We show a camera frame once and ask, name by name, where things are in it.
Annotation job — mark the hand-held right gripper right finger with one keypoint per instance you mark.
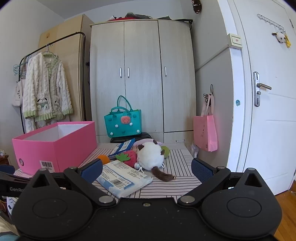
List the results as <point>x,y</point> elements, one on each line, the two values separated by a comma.
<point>203,172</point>

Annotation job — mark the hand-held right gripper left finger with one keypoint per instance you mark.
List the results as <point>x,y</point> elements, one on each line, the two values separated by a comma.
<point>92,170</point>

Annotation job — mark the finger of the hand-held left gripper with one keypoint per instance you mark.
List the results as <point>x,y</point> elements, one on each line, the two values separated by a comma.
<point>7,169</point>

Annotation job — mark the orange plush ball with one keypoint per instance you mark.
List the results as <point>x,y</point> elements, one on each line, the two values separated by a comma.
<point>104,159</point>

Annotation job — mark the pink cardboard box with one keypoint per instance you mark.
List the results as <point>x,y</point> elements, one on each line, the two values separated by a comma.
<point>69,148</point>

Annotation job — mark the white wet wipes pack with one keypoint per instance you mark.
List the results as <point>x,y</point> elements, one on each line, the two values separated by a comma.
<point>124,178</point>

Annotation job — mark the blue tissue packet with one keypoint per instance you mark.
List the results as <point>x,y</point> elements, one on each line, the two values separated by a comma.
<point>122,147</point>

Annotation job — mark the red strawberry plush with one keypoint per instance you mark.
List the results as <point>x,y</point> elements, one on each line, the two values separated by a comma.
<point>130,160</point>

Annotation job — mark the white brown cat plush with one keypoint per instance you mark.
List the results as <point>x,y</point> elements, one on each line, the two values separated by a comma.
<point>150,155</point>

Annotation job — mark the purple plush toy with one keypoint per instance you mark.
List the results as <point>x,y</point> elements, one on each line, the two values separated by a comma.
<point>144,141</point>

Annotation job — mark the white plastic bag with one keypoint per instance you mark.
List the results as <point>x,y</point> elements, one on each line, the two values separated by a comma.
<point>195,150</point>

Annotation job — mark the striped table cloth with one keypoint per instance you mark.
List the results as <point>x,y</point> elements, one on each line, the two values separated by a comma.
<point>175,162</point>

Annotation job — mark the pink paper bag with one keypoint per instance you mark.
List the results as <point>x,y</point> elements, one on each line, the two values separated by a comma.
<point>205,134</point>

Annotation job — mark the white fleece garment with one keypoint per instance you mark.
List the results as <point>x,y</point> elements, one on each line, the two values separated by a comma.
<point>30,126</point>

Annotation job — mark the teal felt handbag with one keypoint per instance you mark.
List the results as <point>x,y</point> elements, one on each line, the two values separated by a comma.
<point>122,127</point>

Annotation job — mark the black suitcase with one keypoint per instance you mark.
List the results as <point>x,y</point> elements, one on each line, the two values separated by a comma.
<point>145,136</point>

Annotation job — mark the white door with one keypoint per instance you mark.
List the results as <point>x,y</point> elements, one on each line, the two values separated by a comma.
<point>266,139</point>

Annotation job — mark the white canvas tote bag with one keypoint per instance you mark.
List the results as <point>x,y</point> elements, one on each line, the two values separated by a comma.
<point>18,95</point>

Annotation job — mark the blue round sticker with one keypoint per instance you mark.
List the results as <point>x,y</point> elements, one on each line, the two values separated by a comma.
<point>238,102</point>

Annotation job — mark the black clothes rack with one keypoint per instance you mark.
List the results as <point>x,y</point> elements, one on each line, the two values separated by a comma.
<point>84,92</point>

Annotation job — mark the light wood three-door wardrobe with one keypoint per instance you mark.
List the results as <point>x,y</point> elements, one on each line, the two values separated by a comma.
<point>143,92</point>

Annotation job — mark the white green knit cardigan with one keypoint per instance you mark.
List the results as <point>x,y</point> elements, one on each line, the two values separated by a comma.
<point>46,81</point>

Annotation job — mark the tall light wood cabinet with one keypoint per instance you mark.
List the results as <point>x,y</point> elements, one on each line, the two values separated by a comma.
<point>69,58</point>

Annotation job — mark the yellow charm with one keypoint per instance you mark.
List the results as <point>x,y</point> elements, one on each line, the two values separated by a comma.
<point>287,42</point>

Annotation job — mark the panda plush charm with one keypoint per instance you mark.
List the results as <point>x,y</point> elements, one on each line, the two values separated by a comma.
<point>280,37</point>

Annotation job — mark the red cloth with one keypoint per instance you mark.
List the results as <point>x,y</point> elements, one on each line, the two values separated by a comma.
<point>129,18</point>

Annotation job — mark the dark grey cloth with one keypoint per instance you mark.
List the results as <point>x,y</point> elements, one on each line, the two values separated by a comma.
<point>138,15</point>

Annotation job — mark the metal door hook rack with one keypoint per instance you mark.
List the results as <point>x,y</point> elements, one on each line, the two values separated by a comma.
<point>270,22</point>

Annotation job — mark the brown mask ornament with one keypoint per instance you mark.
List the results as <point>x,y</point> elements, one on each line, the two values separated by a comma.
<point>197,7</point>

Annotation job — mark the black wall hook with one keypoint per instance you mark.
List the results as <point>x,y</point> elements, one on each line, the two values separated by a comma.
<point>211,93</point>

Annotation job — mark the beige light switch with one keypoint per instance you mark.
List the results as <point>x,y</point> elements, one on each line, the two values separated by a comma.
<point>235,39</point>

